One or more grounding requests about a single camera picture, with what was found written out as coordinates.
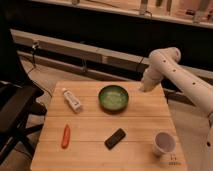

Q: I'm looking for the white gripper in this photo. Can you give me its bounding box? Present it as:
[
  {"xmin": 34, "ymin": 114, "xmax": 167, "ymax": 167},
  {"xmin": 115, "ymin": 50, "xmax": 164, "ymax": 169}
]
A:
[{"xmin": 141, "ymin": 66, "xmax": 163, "ymax": 88}]

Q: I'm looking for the white sponge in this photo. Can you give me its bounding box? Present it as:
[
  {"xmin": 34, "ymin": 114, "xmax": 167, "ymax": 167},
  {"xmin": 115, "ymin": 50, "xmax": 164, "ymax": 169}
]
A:
[{"xmin": 139, "ymin": 83, "xmax": 151, "ymax": 92}]

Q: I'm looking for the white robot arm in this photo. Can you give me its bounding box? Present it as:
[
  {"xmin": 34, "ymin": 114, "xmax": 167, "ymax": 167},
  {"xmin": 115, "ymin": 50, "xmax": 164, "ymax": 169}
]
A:
[{"xmin": 141, "ymin": 47, "xmax": 213, "ymax": 171}]

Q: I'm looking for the orange carrot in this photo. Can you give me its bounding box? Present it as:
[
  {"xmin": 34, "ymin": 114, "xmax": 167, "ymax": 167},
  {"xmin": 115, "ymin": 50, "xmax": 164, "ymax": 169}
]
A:
[{"xmin": 61, "ymin": 124, "xmax": 70, "ymax": 149}]

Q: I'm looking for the black rectangular block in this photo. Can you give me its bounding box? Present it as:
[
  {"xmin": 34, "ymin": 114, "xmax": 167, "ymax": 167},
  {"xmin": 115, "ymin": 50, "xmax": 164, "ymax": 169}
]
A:
[{"xmin": 104, "ymin": 128, "xmax": 126, "ymax": 150}]

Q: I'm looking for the green bowl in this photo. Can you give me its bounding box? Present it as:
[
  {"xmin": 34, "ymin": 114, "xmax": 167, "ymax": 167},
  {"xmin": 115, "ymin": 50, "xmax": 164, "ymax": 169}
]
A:
[{"xmin": 98, "ymin": 85, "xmax": 129, "ymax": 111}]

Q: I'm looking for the black office chair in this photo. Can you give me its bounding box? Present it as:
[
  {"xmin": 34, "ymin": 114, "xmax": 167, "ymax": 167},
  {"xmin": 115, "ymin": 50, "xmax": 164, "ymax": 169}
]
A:
[{"xmin": 0, "ymin": 83, "xmax": 47, "ymax": 165}]

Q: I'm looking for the white tube bottle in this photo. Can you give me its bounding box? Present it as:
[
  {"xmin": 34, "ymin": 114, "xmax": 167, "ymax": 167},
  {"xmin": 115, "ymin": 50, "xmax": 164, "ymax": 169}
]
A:
[{"xmin": 62, "ymin": 88, "xmax": 82, "ymax": 113}]

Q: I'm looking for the wooden table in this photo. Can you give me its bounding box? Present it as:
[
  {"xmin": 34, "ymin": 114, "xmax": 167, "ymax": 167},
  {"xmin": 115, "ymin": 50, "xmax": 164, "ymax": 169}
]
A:
[{"xmin": 31, "ymin": 81, "xmax": 187, "ymax": 171}]

